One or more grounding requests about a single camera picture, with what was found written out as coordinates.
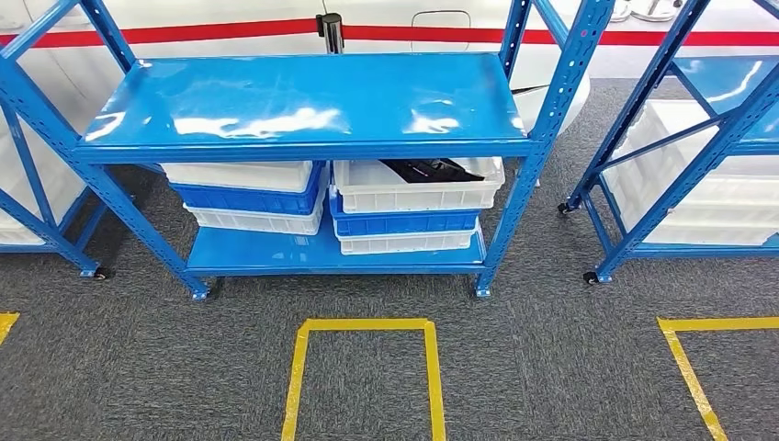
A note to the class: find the black glossy plastic part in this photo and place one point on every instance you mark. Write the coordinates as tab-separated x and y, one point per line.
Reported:
432	170

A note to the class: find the blue metal shelf rack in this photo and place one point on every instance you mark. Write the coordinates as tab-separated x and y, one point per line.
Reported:
304	91
48	236
669	204

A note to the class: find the yellow floor tape square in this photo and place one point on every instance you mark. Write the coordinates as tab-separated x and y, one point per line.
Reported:
435	377

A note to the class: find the red barrier belt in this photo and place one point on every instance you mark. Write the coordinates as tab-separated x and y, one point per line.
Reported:
213	30

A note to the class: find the white car body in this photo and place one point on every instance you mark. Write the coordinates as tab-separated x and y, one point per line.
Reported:
182	12

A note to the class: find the silver metal stand base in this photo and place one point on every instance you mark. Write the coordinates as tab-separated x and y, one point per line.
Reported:
651	9

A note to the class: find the black stanchion post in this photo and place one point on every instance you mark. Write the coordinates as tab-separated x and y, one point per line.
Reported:
331	33

